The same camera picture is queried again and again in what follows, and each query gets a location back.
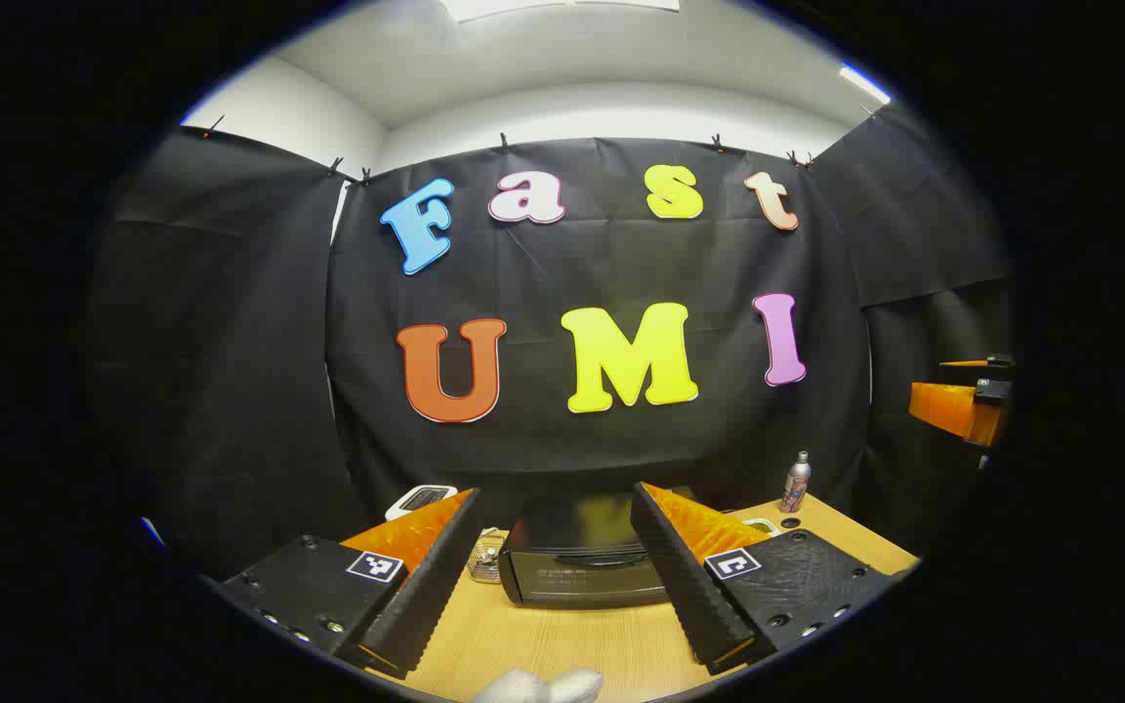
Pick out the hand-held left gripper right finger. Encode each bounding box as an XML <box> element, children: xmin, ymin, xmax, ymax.
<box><xmin>629</xmin><ymin>481</ymin><xmax>900</xmax><ymax>677</ymax></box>

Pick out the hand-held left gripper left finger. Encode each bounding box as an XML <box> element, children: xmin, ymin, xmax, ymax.
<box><xmin>216</xmin><ymin>488</ymin><xmax>483</xmax><ymax>682</ymax></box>

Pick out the black electric oven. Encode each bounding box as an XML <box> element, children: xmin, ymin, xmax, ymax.
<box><xmin>497</xmin><ymin>488</ymin><xmax>673</xmax><ymax>611</ymax></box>

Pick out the small clear container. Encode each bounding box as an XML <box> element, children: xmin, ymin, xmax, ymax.
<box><xmin>468</xmin><ymin>527</ymin><xmax>510</xmax><ymax>587</ymax></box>

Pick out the white toaster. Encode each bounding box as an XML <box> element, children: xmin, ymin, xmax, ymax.
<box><xmin>385</xmin><ymin>483</ymin><xmax>459</xmax><ymax>521</ymax></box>

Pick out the silver bottle with printed label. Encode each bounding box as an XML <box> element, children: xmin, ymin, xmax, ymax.
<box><xmin>780</xmin><ymin>450</ymin><xmax>813</xmax><ymax>515</ymax></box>

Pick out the ceiling light panel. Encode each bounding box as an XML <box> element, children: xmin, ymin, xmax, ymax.
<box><xmin>440</xmin><ymin>0</ymin><xmax>681</xmax><ymax>22</ymax></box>

